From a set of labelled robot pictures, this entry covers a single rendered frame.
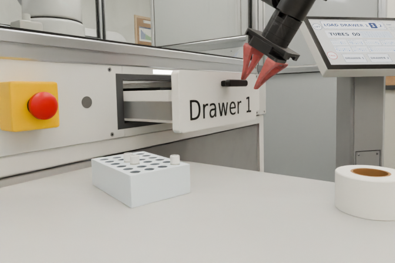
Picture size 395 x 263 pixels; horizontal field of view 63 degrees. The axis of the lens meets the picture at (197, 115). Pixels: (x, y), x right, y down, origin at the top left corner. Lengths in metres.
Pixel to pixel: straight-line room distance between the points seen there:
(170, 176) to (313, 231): 0.17
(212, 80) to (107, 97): 0.21
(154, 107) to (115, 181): 0.24
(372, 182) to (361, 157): 1.19
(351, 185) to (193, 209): 0.17
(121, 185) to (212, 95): 0.30
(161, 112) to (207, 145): 0.36
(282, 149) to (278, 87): 0.46
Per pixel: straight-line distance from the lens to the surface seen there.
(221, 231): 0.32
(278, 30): 0.64
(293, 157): 2.45
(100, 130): 0.65
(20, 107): 0.52
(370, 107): 1.55
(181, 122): 0.56
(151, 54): 0.74
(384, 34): 1.62
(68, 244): 0.33
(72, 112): 0.61
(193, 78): 0.59
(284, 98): 2.42
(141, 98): 0.65
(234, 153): 1.08
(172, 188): 0.41
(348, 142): 1.53
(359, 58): 1.42
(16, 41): 0.57
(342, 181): 0.38
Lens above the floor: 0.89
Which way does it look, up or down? 4 degrees down
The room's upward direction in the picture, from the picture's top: 1 degrees counter-clockwise
